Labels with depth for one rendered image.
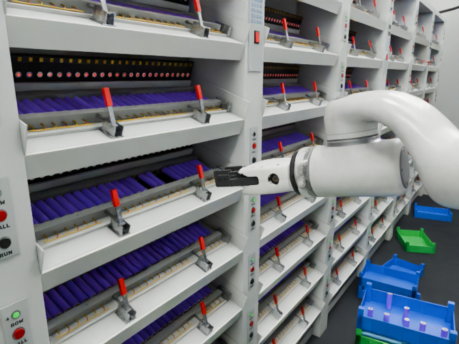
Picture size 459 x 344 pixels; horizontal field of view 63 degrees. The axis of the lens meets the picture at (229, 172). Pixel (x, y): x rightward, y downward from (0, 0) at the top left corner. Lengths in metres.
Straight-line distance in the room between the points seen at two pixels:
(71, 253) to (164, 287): 0.31
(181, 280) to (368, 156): 0.61
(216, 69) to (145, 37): 0.36
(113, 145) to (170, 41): 0.25
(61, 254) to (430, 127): 0.61
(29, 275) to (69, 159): 0.20
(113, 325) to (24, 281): 0.26
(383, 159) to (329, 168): 0.08
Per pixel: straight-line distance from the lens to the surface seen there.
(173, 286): 0.99
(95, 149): 0.72
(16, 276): 0.69
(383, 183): 0.57
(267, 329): 1.52
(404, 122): 0.51
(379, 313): 1.61
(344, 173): 0.58
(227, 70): 1.09
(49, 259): 0.74
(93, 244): 0.77
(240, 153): 1.08
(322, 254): 1.88
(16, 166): 0.65
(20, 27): 0.66
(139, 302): 0.94
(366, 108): 0.54
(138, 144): 0.78
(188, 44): 0.88
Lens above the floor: 1.27
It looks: 14 degrees down
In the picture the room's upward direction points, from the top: straight up
